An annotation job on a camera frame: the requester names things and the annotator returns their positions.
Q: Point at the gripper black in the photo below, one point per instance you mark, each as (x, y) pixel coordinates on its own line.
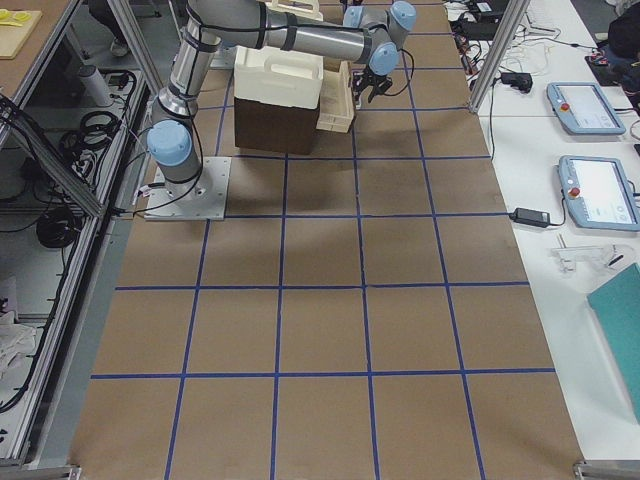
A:
(374, 83)

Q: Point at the dark wooden drawer cabinet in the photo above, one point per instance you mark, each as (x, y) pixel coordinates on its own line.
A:
(283, 129)

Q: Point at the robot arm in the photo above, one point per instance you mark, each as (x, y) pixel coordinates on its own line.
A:
(367, 36)

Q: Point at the cream plastic tray box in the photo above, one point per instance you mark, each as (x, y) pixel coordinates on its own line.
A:
(282, 78)

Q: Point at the black power adapter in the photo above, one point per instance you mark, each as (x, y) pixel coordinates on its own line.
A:
(535, 218)

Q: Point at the upper teach pendant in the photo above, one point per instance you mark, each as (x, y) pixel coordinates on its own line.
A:
(583, 109)

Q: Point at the teach pendant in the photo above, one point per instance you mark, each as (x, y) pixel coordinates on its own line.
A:
(598, 194)
(583, 109)

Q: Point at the lower teach pendant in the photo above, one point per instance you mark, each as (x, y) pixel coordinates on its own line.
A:
(598, 194)

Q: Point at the clear acrylic stand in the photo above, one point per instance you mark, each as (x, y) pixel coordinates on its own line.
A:
(607, 258)

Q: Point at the teal foam block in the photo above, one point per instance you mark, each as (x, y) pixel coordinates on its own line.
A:
(616, 305)

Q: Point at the wooden board with yellow parts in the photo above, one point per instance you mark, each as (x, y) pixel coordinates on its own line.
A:
(16, 27)

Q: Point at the white crumpled cloth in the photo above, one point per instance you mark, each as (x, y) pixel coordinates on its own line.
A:
(17, 340)

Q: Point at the aluminium frame post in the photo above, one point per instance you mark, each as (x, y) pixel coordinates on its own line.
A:
(502, 40)

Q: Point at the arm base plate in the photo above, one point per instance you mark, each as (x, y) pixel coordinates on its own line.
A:
(202, 199)

